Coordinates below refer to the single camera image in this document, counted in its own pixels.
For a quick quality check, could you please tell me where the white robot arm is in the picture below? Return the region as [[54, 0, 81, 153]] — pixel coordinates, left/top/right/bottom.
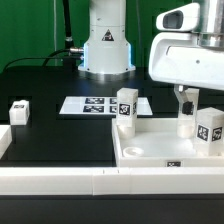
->
[[148, 0, 224, 115]]

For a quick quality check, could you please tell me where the white fiducial marker board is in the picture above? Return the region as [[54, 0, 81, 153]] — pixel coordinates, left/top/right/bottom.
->
[[59, 96, 154, 116]]

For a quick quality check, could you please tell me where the black vertical pole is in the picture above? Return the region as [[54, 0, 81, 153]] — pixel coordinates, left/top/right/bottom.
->
[[62, 0, 75, 68]]

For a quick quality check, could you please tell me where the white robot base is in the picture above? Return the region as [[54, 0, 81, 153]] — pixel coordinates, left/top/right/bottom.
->
[[78, 0, 136, 82]]

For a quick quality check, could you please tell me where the black cable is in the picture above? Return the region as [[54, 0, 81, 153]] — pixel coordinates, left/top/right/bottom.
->
[[2, 48, 84, 73]]

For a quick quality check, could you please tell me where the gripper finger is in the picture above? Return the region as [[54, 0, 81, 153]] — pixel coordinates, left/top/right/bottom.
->
[[174, 85, 193, 115]]

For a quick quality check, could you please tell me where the white square tabletop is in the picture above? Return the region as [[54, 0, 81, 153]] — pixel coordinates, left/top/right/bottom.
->
[[112, 118, 224, 167]]

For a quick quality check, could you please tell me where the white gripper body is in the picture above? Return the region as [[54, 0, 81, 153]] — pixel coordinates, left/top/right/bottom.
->
[[148, 32, 224, 91]]

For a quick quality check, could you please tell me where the white obstacle fence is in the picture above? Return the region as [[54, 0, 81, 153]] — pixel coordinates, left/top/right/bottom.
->
[[0, 124, 224, 196]]

